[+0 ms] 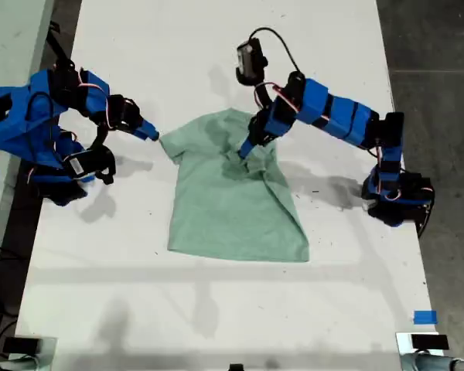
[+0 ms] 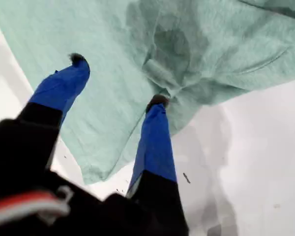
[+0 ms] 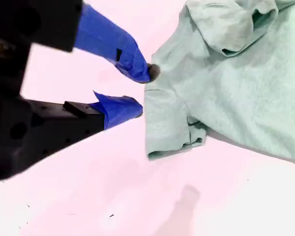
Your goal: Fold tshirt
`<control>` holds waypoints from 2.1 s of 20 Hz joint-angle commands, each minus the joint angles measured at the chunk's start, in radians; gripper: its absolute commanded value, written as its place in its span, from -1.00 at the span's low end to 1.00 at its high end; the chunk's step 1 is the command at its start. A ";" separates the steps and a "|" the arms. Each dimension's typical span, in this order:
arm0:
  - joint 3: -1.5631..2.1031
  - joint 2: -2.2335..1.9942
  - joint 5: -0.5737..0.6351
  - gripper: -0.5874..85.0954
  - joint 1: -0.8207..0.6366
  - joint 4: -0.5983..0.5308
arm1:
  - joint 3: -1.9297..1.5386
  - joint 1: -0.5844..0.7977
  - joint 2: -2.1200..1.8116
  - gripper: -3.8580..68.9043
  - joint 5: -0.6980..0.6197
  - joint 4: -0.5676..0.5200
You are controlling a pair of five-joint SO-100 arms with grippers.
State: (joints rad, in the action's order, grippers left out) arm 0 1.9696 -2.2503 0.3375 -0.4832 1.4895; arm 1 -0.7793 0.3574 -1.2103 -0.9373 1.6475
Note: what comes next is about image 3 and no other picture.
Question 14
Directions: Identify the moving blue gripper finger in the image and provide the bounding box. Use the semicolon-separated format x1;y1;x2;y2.
14;0;161;84

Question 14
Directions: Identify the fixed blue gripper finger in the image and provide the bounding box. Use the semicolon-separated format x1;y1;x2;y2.
27;90;144;168

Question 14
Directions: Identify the pale green T-shirt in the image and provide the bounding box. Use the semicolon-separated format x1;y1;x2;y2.
144;0;295;163

